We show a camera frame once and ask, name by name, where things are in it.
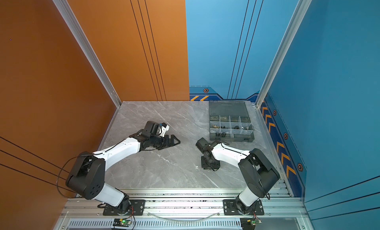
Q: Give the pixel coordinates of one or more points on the aluminium left corner post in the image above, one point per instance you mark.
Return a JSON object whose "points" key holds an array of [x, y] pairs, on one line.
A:
{"points": [[73, 24]]}

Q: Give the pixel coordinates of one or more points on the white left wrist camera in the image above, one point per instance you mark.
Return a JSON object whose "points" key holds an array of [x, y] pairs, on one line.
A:
{"points": [[163, 128]]}

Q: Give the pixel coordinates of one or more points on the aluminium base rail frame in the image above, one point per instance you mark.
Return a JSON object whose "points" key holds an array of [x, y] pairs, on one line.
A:
{"points": [[188, 209]]}

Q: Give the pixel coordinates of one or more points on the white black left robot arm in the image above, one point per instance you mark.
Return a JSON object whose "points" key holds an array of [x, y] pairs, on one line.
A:
{"points": [[87, 176]]}

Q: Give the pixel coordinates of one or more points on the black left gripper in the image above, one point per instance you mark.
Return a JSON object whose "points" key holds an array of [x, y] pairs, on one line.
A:
{"points": [[171, 143]]}

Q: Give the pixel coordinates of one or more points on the aluminium corner post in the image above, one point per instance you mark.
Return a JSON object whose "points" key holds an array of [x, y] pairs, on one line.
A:
{"points": [[292, 29], [73, 24]]}

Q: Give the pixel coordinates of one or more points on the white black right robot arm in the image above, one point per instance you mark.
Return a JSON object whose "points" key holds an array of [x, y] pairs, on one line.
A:
{"points": [[258, 172]]}

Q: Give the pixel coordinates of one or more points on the grey plastic organizer box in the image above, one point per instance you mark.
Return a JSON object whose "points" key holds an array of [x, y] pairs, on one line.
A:
{"points": [[229, 121]]}

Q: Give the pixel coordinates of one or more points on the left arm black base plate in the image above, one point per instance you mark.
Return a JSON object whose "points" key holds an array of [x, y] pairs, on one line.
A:
{"points": [[126, 208]]}

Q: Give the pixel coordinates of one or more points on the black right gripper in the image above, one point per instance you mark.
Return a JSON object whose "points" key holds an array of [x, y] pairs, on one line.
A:
{"points": [[215, 165]]}

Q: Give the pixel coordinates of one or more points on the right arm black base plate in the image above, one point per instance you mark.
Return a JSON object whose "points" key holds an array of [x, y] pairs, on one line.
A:
{"points": [[236, 207]]}

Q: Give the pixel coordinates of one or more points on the left green circuit board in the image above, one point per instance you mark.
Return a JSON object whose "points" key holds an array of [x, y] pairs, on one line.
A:
{"points": [[121, 223]]}

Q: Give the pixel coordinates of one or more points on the aluminium right corner post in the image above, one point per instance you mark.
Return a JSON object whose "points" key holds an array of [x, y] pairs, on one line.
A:
{"points": [[292, 29]]}

